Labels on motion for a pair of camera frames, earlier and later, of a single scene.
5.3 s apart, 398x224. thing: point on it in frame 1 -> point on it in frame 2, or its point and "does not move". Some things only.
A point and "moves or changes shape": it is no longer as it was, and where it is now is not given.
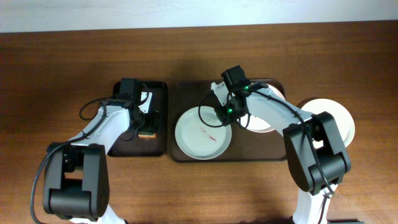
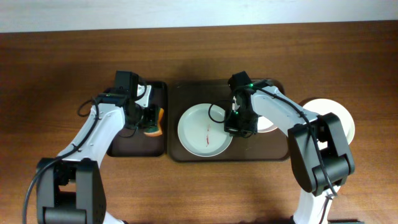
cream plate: (344, 123) does not move
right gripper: (221, 114) -> (239, 129)
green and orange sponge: (147, 135) moves or changes shape
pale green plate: (199, 140) does not move
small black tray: (130, 144) does not move
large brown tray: (246, 145) does not move
